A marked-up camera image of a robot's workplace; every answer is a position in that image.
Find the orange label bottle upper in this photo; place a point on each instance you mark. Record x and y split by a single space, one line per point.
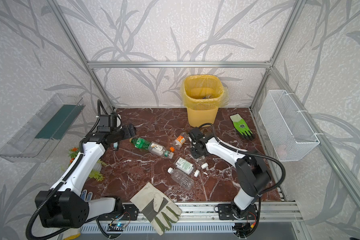
179 142

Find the artificial flower plant pot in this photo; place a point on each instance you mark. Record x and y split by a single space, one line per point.
96 171

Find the white wire mesh basket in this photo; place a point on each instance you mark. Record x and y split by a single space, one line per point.
289 131

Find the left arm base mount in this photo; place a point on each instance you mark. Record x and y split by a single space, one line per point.
128 212

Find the beige leather work glove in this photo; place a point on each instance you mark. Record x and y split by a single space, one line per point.
157 208

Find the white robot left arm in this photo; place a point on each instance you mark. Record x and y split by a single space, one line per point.
62 207

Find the blue dotted knit glove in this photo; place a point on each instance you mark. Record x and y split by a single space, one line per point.
86 195

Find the yellow bin liner bag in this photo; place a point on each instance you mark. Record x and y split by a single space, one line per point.
195 87

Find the clear bottle bird label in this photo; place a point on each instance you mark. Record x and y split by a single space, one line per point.
160 150

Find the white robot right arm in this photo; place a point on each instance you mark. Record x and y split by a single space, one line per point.
253 173

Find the clear ribbed bottle front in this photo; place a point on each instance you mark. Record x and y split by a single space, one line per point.
181 178

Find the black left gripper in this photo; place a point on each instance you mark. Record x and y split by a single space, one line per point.
129 131

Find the green plastic bottle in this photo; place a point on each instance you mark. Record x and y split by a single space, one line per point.
140 143

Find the green black rubber glove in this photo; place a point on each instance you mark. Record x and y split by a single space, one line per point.
242 127

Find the yellow ribbed plastic bin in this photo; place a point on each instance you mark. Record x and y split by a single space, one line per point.
201 114

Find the blue label bottle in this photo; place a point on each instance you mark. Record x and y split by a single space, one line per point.
208 97

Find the clear acrylic wall shelf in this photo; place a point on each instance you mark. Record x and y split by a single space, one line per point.
37 139

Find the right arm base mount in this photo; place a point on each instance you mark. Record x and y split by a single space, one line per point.
232 212

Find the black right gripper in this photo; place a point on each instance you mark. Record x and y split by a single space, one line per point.
195 150

